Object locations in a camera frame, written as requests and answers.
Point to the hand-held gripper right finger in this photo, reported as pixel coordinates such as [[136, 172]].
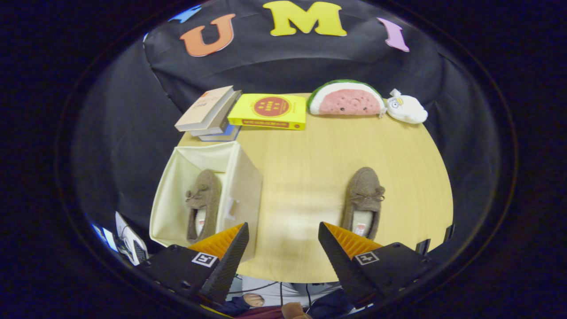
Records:
[[343, 268]]

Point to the beige fabric storage box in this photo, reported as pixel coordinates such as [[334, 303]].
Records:
[[177, 177]]

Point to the brown fuzzy shoe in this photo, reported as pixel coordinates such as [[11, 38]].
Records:
[[363, 186], [206, 186]]

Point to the white device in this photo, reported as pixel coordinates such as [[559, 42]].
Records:
[[126, 235]]

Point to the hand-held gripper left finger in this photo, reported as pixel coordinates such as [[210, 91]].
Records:
[[228, 268]]

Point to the white plush toy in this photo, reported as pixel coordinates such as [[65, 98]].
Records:
[[409, 110]]

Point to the yellow book with red circle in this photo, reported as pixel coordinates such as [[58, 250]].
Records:
[[239, 113]]

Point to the person's dark blue clothing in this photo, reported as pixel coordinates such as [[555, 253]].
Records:
[[328, 305]]

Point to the watermelon slice plush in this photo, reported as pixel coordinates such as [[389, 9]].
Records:
[[350, 102]]

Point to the black backdrop cloth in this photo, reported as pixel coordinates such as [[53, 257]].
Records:
[[274, 62]]

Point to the blue book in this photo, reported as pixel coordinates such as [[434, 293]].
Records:
[[221, 136]]

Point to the beige book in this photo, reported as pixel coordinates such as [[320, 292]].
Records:
[[203, 108]]

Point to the grey book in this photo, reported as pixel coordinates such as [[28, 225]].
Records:
[[223, 122]]

